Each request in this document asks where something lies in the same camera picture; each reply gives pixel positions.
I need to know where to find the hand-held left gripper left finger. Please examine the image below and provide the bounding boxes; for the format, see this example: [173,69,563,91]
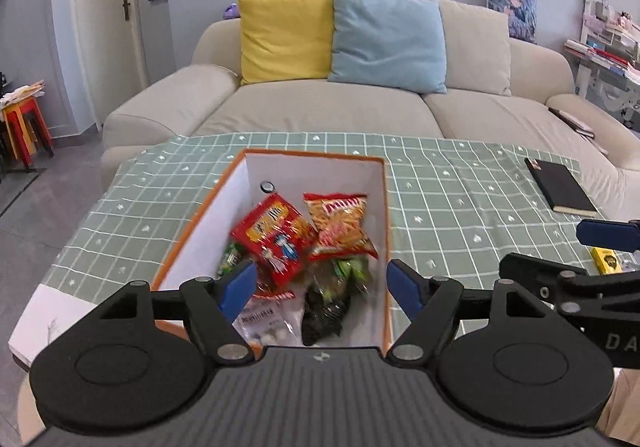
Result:
[85,259,259,364]

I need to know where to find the beige sofa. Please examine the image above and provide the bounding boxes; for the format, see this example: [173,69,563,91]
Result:
[100,0,640,208]

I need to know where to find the black foil snack packet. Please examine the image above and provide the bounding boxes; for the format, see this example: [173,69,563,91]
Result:
[301,284,353,347]

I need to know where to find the orange stick snack packet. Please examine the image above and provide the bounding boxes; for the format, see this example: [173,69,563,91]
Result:
[303,192,379,262]

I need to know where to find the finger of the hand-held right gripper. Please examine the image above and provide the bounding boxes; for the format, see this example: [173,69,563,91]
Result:
[576,218,640,249]
[499,252,606,323]

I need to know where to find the white door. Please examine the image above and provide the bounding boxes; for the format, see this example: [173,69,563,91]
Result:
[50,0,151,93]

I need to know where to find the green sausage packet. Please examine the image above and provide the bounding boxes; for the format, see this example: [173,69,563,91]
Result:
[216,242,247,278]

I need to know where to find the stacked red yellow stools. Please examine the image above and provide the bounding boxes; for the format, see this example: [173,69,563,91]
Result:
[0,96,55,165]

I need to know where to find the thin dark book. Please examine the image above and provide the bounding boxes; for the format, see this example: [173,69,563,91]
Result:
[547,106,597,138]

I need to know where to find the white desk rack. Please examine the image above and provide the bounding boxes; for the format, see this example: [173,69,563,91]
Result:
[565,0,640,128]

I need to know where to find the figure print pillow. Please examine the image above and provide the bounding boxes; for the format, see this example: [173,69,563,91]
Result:
[483,0,538,44]

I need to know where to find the small yellow box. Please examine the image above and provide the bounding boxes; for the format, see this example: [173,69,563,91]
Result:
[591,247,624,275]

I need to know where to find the pile of papers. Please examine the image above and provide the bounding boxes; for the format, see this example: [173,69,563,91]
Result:
[0,80,47,109]

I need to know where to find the yellow pillow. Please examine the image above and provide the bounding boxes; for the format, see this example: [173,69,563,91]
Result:
[236,0,335,87]

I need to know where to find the orange cardboard box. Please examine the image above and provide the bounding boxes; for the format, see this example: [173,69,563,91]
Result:
[150,150,393,360]

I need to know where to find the light blue pillow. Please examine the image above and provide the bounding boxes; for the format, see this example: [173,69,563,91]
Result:
[327,0,448,95]

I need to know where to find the stack of books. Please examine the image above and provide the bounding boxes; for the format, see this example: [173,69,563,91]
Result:
[565,38,633,73]

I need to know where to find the red cartoon snack packet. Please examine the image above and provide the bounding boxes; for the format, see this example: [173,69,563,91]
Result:
[230,193,316,288]

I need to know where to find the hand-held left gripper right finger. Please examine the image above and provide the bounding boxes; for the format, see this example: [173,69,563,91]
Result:
[386,258,566,364]

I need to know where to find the green checked tablecloth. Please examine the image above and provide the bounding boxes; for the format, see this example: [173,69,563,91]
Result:
[40,131,640,328]

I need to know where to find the beige back cushion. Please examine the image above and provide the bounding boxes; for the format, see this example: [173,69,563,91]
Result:
[419,0,513,97]

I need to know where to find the black notebook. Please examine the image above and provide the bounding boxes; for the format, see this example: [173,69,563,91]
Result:
[524,157,598,216]

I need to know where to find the green candy bag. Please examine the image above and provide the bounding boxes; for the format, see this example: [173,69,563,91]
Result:
[310,256,372,303]

